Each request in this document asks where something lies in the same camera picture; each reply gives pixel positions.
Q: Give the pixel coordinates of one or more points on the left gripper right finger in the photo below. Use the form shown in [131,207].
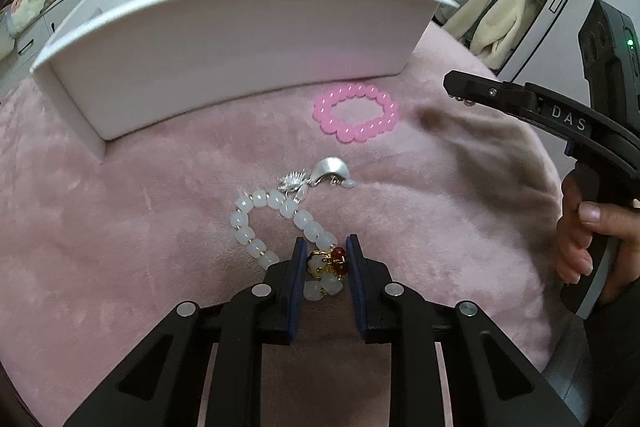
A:
[367,279]

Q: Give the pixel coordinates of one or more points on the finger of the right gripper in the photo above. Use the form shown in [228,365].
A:
[551,112]

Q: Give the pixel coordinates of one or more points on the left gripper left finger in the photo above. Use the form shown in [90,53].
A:
[284,304]

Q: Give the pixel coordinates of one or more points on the silver moon star brooch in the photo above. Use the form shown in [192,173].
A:
[332,169]

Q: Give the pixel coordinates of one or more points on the person's right hand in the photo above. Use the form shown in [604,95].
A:
[579,223]

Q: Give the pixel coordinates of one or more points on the cream fleece coat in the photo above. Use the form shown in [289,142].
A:
[500,30]

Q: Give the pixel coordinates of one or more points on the pink plush blanket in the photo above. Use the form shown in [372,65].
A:
[459,202]

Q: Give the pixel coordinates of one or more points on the white storage box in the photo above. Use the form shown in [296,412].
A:
[116,66]

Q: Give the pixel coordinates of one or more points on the white drawer cabinet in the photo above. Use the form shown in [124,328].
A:
[15,67]

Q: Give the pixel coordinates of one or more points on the black tracker camera box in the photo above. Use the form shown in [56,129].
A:
[609,46]

